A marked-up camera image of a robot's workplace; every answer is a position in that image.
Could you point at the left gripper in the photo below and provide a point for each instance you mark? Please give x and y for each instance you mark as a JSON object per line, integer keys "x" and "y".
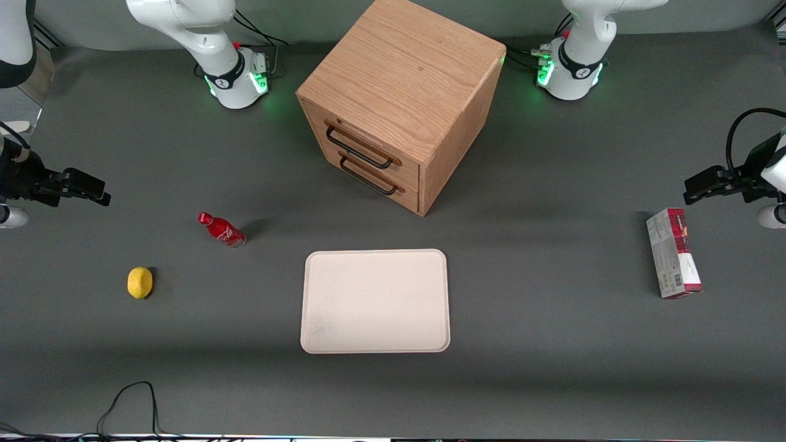
{"x": 750, "y": 178}

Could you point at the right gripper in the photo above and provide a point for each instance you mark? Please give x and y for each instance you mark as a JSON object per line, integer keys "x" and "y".
{"x": 24, "y": 178}

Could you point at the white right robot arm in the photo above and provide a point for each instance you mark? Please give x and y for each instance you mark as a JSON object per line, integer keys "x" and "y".
{"x": 215, "y": 37}

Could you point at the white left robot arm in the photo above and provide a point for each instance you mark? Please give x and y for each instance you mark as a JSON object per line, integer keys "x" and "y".
{"x": 577, "y": 55}

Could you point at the wooden drawer cabinet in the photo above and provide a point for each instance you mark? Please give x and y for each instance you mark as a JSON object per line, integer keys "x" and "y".
{"x": 411, "y": 67}

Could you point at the grey and red carton box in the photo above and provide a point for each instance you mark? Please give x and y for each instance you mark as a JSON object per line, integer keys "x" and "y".
{"x": 672, "y": 255}

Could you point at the yellow lemon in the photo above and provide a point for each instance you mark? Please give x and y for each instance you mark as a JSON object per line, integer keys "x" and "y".
{"x": 140, "y": 283}

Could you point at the red cola bottle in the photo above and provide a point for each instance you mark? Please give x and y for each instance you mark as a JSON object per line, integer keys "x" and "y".
{"x": 221, "y": 230}

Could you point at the cream plastic tray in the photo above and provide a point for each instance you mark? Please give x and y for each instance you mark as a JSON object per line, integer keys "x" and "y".
{"x": 374, "y": 301}

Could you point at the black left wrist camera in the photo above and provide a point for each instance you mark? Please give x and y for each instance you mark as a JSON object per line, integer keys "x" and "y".
{"x": 758, "y": 169}

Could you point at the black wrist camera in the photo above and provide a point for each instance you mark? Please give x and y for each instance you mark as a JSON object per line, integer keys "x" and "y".
{"x": 27, "y": 178}
{"x": 758, "y": 169}

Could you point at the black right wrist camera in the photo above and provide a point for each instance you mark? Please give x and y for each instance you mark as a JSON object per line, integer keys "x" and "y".
{"x": 27, "y": 178}

